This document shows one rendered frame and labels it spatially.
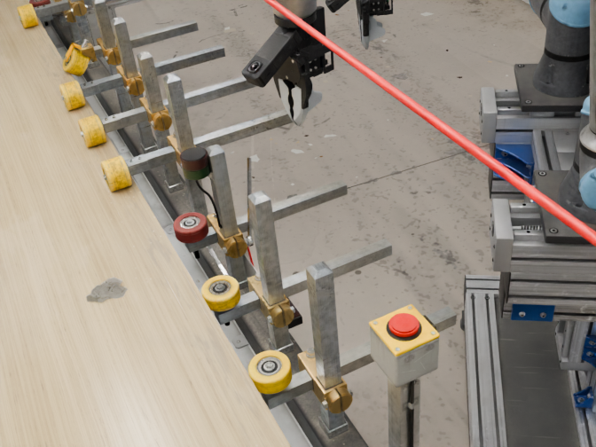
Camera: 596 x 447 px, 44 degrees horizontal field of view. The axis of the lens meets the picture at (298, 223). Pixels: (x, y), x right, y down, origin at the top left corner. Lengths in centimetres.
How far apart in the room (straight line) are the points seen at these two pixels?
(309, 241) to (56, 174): 132
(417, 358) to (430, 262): 196
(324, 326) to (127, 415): 39
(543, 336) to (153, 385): 138
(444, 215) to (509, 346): 96
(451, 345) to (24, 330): 153
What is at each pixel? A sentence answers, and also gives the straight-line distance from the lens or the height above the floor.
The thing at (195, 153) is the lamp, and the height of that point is 111.
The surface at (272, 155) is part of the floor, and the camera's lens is 365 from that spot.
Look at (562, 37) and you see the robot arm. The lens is 189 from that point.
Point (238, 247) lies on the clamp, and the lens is 176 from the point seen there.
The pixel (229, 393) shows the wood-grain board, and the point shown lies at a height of 90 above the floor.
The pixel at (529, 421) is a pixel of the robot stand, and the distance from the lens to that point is 223.
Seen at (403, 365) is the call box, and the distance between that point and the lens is 102.
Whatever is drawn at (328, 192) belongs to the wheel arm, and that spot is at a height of 86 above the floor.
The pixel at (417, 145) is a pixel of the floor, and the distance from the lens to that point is 366.
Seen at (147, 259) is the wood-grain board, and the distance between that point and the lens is 171.
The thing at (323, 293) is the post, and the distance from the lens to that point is 127.
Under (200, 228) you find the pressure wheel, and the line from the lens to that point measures 175.
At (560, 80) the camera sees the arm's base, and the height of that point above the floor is 108.
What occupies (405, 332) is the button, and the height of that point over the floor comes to 123.
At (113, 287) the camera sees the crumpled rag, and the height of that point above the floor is 92.
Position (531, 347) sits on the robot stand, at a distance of 241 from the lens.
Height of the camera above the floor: 196
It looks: 38 degrees down
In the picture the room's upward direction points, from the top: 6 degrees counter-clockwise
